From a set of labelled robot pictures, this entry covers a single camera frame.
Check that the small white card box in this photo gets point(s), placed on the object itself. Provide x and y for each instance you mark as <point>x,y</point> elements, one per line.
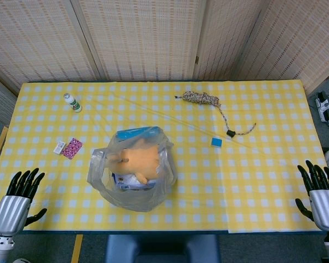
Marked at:
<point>59,147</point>

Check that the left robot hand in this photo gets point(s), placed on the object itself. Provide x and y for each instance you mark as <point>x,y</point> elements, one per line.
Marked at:
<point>12,209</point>

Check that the clear plastic bag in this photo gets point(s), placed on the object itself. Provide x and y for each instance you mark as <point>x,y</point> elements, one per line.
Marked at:
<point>131,175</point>

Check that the white small drink bottle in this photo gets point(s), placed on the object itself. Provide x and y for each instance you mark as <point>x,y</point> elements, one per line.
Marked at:
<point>73,102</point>

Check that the pink patterned packet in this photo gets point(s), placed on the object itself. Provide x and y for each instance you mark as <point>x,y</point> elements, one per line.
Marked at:
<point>71,148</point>

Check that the blue white eraser block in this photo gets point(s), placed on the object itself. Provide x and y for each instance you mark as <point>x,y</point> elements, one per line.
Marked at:
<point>216,142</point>

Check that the folding woven screen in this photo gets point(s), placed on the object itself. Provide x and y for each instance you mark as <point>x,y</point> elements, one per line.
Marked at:
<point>153,38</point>

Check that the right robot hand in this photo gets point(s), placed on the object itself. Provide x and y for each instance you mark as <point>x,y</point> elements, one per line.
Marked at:
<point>322,208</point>

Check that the white power strip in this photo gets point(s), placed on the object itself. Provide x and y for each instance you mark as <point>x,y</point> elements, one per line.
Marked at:
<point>324,108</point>

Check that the orange plush toy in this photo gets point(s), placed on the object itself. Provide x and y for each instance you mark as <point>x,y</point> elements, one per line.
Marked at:
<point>137,161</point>

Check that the yellow white checkered tablecloth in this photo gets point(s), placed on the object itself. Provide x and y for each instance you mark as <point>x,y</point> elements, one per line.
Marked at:
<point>235,175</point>

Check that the white package with label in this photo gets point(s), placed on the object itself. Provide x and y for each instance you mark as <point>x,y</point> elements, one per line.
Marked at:
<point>129,182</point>

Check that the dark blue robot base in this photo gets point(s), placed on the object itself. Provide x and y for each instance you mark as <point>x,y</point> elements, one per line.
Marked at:
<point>161,248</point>

